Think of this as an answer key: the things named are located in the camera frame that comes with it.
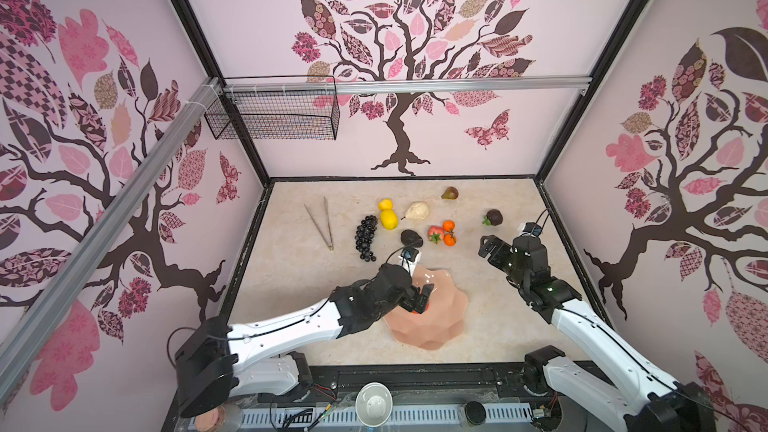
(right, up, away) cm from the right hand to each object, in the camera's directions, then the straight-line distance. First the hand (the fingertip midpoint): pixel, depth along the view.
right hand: (493, 241), depth 82 cm
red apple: (-18, -20, +3) cm, 27 cm away
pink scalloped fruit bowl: (-14, -22, 0) cm, 26 cm away
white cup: (-33, -38, -12) cm, 52 cm away
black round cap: (-11, -34, -20) cm, 41 cm away
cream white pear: (-19, +8, +21) cm, 30 cm away
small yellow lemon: (-31, +10, +25) cm, 42 cm away
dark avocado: (-22, -1, +15) cm, 27 cm away
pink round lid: (-66, -35, -22) cm, 78 cm away
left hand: (-22, -10, -6) cm, 25 cm away
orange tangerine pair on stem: (-9, -1, +17) cm, 19 cm away
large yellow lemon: (-30, +5, +20) cm, 36 cm away
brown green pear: (-6, +15, +29) cm, 33 cm away
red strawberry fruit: (-14, 0, +15) cm, 21 cm away
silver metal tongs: (-52, +3, +24) cm, 57 cm away
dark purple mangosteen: (+7, +6, +21) cm, 23 cm away
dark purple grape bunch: (-38, 0, +16) cm, 41 cm away
